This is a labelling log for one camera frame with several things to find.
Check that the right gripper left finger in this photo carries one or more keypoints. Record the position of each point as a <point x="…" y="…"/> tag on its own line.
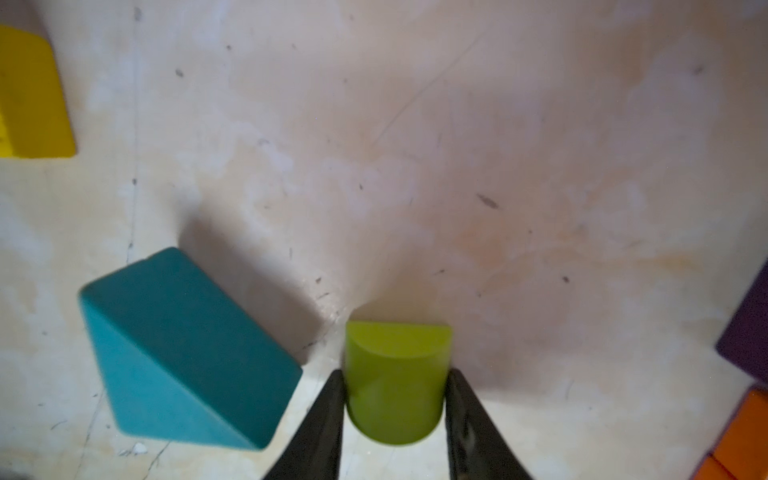
<point x="315" y="450"/>

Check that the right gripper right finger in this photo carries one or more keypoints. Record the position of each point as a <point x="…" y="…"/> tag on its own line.
<point x="476" y="449"/>

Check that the green half-cylinder block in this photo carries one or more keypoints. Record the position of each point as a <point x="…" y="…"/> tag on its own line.
<point x="395" y="376"/>

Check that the teal triangle block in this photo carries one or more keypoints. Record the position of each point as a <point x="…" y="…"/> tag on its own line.
<point x="181" y="361"/>

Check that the orange trapezoid block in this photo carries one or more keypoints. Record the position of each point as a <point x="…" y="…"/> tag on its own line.
<point x="742" y="449"/>

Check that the purple triangle block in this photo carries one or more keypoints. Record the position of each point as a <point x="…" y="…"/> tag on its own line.
<point x="744" y="341"/>

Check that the orange rectangular block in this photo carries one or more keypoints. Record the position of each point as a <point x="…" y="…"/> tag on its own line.
<point x="711" y="469"/>

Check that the yellow long block top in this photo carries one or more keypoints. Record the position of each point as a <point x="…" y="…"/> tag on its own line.
<point x="34" y="119"/>

